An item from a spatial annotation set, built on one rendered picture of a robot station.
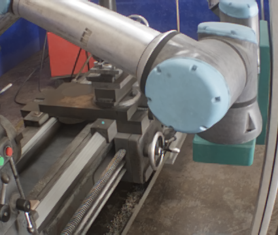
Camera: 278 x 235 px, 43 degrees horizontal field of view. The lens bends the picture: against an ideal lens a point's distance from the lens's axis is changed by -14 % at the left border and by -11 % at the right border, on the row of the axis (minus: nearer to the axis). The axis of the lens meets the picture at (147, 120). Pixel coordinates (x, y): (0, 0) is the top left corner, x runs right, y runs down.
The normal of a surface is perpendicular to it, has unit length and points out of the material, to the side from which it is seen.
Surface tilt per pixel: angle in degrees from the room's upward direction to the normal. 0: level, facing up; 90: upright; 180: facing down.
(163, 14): 90
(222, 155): 90
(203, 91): 92
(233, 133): 70
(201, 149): 90
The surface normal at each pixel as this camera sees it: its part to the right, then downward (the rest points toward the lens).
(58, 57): 0.04, 0.46
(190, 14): -0.31, 0.46
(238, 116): 0.12, 0.12
